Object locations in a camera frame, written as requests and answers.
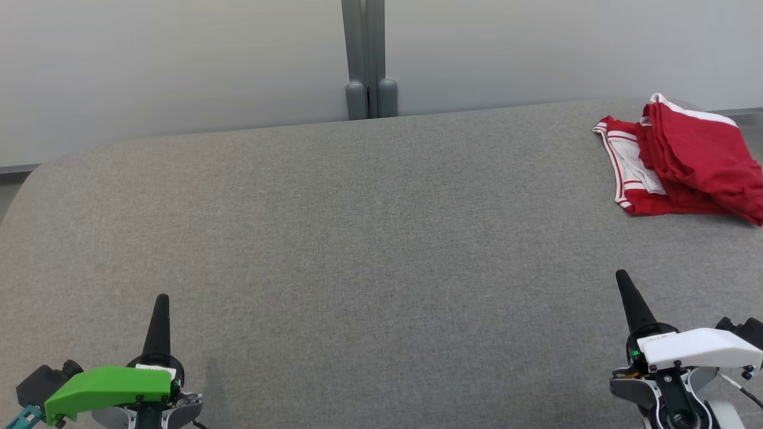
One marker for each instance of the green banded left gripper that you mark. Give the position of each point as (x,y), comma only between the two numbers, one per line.
(107,387)

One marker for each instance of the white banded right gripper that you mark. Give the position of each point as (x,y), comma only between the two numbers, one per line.
(697,348)

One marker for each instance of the red Bulls jersey white sleeves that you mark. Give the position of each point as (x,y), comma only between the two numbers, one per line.
(650,205)

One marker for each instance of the red Bulls shorts white trim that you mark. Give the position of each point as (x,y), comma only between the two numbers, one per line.
(697,155)

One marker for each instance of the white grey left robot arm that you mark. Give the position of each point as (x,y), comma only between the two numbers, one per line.
(149,417)

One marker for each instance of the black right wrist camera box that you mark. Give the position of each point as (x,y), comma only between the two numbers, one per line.
(745,330)

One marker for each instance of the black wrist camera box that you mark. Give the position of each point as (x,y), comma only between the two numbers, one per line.
(42,381)
(745,330)

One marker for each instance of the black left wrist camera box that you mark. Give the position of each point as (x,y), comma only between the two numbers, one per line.
(42,381)

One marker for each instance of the grey wall skirting strip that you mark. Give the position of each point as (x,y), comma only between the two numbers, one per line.
(18,169)
(745,111)

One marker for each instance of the grey cylindrical post foot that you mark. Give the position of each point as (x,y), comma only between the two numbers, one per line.
(356,104)
(387,101)

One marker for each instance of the grey partition wall post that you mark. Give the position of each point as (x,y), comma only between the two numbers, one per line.
(351,36)

